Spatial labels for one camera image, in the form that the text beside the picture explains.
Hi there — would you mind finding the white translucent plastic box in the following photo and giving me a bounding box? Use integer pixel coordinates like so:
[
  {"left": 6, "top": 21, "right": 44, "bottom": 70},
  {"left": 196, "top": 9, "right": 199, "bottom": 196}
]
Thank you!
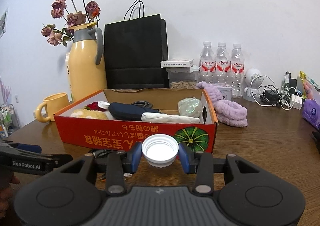
[{"left": 141, "top": 112, "right": 200, "bottom": 124}]

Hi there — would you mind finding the middle water bottle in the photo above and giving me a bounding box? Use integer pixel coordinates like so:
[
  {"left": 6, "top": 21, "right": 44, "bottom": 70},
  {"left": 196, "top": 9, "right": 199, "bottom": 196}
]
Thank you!
[{"left": 216, "top": 42, "right": 231, "bottom": 84}]

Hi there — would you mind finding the black cloth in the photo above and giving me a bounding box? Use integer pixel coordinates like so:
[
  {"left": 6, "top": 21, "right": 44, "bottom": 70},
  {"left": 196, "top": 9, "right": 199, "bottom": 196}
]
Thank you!
[{"left": 312, "top": 131, "right": 320, "bottom": 153}]

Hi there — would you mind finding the colourful snack bag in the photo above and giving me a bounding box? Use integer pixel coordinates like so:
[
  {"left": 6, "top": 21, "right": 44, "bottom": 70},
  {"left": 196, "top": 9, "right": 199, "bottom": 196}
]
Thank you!
[{"left": 299, "top": 71, "right": 319, "bottom": 101}]

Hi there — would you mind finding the black paper shopping bag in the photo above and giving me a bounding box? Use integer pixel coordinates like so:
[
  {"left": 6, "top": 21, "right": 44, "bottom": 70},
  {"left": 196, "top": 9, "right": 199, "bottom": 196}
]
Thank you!
[{"left": 104, "top": 14, "right": 169, "bottom": 89}]

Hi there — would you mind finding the tangle of chargers and cables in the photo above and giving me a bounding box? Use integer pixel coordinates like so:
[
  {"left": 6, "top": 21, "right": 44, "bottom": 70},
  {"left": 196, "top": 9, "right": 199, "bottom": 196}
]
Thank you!
[{"left": 249, "top": 71, "right": 304, "bottom": 112}]

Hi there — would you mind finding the iridescent plastic bag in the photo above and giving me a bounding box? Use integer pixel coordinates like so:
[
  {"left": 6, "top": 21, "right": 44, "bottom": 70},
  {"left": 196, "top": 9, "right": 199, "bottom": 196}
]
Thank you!
[{"left": 178, "top": 97, "right": 203, "bottom": 118}]

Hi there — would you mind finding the white tin can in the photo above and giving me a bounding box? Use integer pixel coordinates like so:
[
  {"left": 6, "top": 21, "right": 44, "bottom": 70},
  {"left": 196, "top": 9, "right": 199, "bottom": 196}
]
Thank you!
[{"left": 217, "top": 84, "right": 232, "bottom": 101}]

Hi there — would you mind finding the dried rose bouquet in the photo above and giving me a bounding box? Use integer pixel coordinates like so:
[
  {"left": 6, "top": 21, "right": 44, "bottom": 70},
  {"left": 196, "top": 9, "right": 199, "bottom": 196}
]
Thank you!
[{"left": 41, "top": 0, "right": 101, "bottom": 47}]

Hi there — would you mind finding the yellow thermos jug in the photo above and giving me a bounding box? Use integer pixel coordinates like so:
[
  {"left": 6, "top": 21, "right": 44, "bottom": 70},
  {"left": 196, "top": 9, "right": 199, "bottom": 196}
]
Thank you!
[{"left": 68, "top": 22, "right": 107, "bottom": 102}]

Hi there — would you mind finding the white round lid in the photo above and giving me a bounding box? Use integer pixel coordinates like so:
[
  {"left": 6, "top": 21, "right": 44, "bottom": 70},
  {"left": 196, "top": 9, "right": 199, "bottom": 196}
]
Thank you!
[{"left": 97, "top": 101, "right": 110, "bottom": 109}]

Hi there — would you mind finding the white bottle cap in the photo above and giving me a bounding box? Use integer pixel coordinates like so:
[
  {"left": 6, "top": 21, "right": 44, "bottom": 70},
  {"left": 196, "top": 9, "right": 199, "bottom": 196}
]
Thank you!
[{"left": 142, "top": 134, "right": 179, "bottom": 168}]

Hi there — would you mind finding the purple tissue pack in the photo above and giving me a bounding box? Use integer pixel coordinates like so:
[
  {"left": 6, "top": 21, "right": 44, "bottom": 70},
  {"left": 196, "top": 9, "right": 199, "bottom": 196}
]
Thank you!
[{"left": 302, "top": 99, "right": 320, "bottom": 131}]

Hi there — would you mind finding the left water bottle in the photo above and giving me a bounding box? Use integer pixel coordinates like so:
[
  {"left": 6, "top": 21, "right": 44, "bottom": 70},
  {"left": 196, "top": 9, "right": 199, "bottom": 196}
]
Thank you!
[{"left": 199, "top": 41, "right": 216, "bottom": 83}]

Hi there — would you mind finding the white carton behind jug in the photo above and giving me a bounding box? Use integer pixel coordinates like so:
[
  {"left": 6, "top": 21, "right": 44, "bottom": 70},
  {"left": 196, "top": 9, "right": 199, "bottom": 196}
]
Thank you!
[{"left": 65, "top": 52, "right": 73, "bottom": 102}]

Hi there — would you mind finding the navy blue pouch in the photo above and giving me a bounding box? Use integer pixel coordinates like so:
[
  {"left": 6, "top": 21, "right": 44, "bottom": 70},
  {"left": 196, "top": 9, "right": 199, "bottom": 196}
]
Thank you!
[{"left": 108, "top": 102, "right": 161, "bottom": 121}]

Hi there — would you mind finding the yellow ceramic mug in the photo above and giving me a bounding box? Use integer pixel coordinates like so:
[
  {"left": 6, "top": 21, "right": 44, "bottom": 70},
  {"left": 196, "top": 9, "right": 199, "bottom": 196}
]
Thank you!
[{"left": 35, "top": 93, "right": 69, "bottom": 123}]

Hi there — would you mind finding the purple fluffy headband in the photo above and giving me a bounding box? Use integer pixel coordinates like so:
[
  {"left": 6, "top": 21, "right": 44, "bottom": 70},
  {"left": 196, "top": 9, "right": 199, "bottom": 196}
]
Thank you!
[{"left": 196, "top": 81, "right": 248, "bottom": 127}]

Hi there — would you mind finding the water bottle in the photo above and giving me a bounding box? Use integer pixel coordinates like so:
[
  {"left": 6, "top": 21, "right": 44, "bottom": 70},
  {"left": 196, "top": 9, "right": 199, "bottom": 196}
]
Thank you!
[
  {"left": 216, "top": 42, "right": 231, "bottom": 84},
  {"left": 199, "top": 41, "right": 216, "bottom": 83},
  {"left": 231, "top": 44, "right": 245, "bottom": 97}
]

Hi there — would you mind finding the clear container with seeds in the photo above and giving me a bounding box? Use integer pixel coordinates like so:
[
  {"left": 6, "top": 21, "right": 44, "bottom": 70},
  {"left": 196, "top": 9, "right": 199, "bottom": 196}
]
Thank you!
[{"left": 167, "top": 65, "right": 200, "bottom": 89}]

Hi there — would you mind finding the right water bottle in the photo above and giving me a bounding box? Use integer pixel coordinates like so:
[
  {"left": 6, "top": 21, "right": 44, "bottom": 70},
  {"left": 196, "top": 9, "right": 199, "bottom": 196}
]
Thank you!
[{"left": 231, "top": 44, "right": 245, "bottom": 97}]

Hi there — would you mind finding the white round robot gadget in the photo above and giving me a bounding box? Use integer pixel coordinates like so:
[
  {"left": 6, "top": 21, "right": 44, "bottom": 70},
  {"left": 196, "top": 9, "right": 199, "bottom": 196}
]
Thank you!
[{"left": 242, "top": 68, "right": 264, "bottom": 102}]

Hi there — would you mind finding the person's left hand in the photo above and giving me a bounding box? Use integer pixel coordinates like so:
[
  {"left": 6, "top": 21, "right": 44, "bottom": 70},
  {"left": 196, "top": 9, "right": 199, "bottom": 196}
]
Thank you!
[{"left": 0, "top": 172, "right": 20, "bottom": 218}]

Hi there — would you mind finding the red orange cardboard box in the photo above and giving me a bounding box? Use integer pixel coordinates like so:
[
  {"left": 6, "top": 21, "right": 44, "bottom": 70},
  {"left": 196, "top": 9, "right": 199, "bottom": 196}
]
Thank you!
[{"left": 54, "top": 89, "right": 218, "bottom": 153}]

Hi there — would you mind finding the black cable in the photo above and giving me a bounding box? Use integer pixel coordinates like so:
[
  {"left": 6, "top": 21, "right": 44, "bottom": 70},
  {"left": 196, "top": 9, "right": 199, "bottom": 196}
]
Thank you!
[{"left": 88, "top": 100, "right": 154, "bottom": 182}]

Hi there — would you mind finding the small white flat box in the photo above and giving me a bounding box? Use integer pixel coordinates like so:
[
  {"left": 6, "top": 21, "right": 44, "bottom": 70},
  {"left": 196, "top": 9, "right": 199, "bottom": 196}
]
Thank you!
[{"left": 161, "top": 59, "right": 193, "bottom": 69}]

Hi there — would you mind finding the plush alpaca toy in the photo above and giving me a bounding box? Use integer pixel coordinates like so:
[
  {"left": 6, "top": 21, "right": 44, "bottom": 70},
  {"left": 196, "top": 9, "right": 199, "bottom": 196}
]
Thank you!
[{"left": 70, "top": 109, "right": 108, "bottom": 120}]

